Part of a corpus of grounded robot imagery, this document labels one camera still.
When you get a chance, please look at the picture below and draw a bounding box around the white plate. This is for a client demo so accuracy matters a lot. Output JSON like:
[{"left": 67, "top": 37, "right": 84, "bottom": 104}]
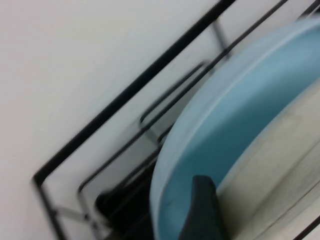
[{"left": 217, "top": 72, "right": 320, "bottom": 240}]

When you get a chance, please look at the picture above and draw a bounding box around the black wire dish rack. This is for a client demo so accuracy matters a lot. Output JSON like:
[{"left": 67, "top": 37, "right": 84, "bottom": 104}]
[{"left": 32, "top": 0, "right": 320, "bottom": 240}]

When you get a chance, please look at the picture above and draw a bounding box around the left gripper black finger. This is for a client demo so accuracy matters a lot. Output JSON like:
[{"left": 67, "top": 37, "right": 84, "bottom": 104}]
[{"left": 178, "top": 174, "right": 224, "bottom": 240}]

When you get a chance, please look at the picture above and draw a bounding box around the black drip tray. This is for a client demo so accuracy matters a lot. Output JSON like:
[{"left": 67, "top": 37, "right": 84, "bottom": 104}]
[{"left": 94, "top": 159, "right": 161, "bottom": 240}]

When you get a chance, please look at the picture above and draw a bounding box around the light blue plate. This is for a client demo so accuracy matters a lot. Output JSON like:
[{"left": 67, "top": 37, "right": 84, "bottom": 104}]
[{"left": 149, "top": 17, "right": 320, "bottom": 240}]

